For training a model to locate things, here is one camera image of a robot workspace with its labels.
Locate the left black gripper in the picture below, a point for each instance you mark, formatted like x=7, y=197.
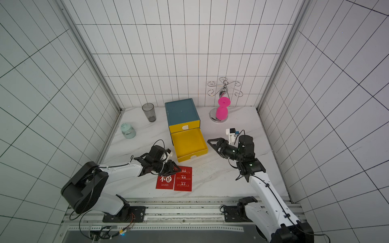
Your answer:
x=169, y=170

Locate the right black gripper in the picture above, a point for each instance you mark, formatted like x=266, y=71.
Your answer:
x=221, y=147

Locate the red postcard white characters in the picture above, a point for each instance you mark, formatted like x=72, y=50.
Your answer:
x=165, y=182

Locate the red postcard stimulate text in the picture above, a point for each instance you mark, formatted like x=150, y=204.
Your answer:
x=183, y=180

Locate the yellow drawer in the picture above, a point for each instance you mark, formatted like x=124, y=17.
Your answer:
x=184, y=126
x=189, y=144

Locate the teal drawer cabinet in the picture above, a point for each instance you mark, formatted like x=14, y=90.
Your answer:
x=181, y=111

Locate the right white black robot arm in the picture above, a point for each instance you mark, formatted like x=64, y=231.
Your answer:
x=273, y=219

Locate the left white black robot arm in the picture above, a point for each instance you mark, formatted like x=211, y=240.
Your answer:
x=85, y=190

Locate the pink hourglass cup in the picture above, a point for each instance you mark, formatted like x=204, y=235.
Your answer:
x=222, y=111

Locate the mint green jar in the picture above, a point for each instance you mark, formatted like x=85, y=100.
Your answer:
x=128, y=131

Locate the chrome cup rack stand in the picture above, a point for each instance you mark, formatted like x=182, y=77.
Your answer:
x=225, y=87

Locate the grey translucent cup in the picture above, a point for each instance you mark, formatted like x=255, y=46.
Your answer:
x=149, y=111

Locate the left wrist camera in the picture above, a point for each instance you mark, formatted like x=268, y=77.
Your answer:
x=168, y=154

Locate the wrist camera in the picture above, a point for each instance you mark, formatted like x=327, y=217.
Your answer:
x=232, y=134
x=168, y=154

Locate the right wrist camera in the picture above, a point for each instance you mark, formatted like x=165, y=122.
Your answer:
x=232, y=134

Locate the aluminium mounting rail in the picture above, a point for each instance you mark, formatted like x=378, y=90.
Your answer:
x=160, y=213

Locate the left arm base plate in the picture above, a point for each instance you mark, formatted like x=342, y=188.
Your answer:
x=127, y=214

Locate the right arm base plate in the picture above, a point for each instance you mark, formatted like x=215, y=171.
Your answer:
x=237, y=213

